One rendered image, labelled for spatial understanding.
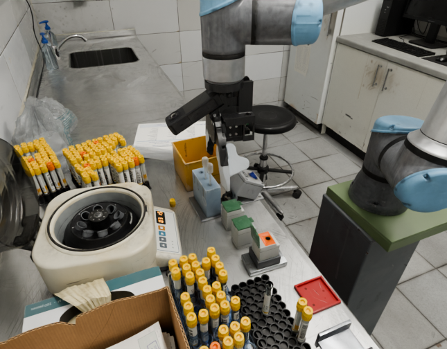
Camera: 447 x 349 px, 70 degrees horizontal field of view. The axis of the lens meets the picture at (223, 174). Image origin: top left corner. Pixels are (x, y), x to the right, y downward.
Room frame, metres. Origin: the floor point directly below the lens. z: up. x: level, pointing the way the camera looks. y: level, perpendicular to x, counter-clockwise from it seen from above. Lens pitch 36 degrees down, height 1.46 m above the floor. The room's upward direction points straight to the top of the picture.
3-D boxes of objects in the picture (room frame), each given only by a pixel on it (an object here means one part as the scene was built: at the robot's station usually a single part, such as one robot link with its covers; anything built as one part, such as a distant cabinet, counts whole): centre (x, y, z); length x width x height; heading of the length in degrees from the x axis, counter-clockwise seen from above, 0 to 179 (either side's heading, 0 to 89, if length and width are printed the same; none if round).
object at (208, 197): (0.66, 0.04, 0.92); 0.10 x 0.07 x 0.10; 24
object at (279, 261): (0.48, -0.09, 0.89); 0.09 x 0.05 x 0.04; 110
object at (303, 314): (0.33, -0.08, 0.93); 0.17 x 0.09 x 0.11; 21
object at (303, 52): (3.05, -0.73, 0.62); 0.23 x 0.02 x 0.31; 22
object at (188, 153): (0.82, 0.07, 0.92); 0.13 x 0.13 x 0.10; 24
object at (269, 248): (0.48, -0.09, 0.92); 0.05 x 0.04 x 0.06; 110
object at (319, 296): (0.39, -0.19, 0.88); 0.07 x 0.07 x 0.01; 22
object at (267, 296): (0.34, -0.08, 0.93); 0.01 x 0.01 x 0.10
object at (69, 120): (1.11, 0.66, 0.94); 0.20 x 0.17 x 0.14; 0
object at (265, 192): (1.73, -0.24, 0.33); 0.52 x 0.51 x 0.65; 45
